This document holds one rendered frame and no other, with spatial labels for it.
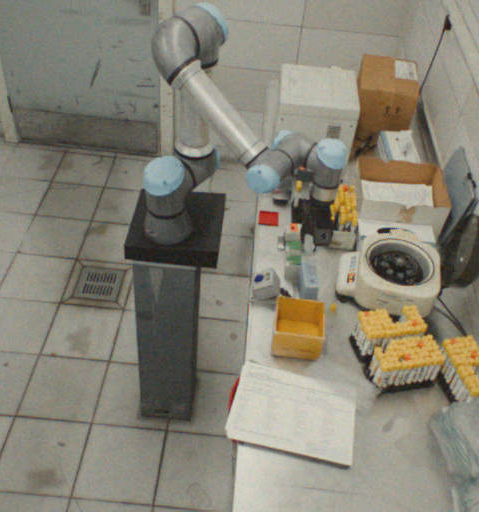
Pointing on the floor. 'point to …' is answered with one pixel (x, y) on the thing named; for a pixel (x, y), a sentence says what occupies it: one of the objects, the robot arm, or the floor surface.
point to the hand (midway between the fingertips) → (312, 253)
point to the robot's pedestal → (166, 336)
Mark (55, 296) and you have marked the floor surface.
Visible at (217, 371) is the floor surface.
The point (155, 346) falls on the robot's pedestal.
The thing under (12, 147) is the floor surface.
